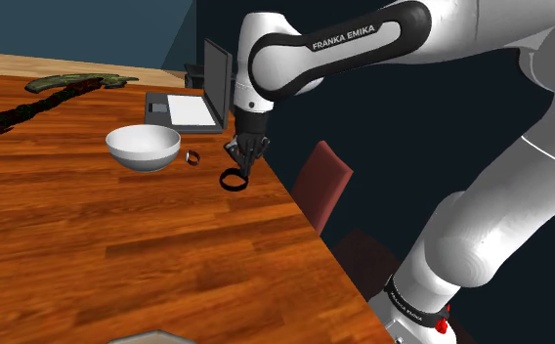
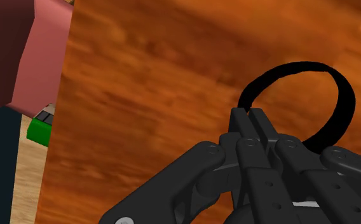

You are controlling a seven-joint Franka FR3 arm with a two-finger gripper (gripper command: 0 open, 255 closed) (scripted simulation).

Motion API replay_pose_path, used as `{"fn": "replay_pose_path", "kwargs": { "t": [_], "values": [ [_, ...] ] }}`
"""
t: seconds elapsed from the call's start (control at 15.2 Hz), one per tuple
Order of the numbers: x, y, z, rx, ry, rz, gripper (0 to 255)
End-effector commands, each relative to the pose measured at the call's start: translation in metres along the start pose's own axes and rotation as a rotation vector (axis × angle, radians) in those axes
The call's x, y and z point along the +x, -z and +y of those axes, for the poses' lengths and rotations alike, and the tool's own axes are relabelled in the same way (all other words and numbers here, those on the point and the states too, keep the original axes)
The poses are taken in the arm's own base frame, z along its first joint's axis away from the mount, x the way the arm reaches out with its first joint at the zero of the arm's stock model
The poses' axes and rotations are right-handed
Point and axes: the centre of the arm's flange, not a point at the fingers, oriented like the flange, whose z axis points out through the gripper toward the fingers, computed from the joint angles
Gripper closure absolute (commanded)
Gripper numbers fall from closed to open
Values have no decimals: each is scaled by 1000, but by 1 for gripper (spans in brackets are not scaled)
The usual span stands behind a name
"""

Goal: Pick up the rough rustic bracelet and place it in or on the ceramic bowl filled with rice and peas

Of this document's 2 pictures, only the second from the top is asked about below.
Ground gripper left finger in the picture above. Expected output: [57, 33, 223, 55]
[98, 106, 293, 224]

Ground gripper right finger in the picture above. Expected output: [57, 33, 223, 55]
[249, 107, 361, 224]

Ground black ring band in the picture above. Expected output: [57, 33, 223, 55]
[236, 60, 357, 155]

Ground green box with dark top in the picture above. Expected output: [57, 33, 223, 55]
[26, 103, 57, 148]

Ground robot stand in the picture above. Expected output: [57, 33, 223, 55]
[0, 0, 74, 119]

